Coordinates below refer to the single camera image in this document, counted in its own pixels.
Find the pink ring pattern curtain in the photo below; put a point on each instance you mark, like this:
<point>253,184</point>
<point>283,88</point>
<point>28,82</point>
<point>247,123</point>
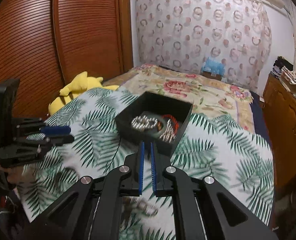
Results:
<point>181,34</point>

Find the pale green jade bangle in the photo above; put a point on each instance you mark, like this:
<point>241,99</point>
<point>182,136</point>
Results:
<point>150,124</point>

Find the stack of folded clothes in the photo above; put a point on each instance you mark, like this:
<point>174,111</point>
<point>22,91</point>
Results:
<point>287,75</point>

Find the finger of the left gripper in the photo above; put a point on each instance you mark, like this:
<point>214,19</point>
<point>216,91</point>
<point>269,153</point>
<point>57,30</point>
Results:
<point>59,140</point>
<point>55,130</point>

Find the blue plush item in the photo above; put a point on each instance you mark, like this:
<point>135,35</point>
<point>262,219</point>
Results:
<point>213,67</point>

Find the long wooden sideboard cabinet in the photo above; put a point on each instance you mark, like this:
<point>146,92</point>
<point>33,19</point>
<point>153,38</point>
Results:
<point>280,118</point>

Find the brown louvered wardrobe door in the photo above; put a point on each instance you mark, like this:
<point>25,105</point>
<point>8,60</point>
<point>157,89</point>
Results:
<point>46,43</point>

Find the floral bedspread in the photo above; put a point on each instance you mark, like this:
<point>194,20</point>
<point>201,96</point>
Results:
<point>208,96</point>

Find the palm leaf print tablecloth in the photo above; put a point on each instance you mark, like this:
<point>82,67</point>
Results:
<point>239,160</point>

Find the black open jewelry box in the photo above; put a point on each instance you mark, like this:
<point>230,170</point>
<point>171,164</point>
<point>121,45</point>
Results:
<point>176,112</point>

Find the yellow plush toy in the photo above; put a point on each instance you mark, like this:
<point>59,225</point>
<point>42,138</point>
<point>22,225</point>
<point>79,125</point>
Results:
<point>80,84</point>

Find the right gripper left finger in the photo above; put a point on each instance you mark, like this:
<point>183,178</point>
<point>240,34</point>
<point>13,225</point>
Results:
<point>91,208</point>

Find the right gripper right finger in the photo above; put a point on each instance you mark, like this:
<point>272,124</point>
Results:
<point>203,208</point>

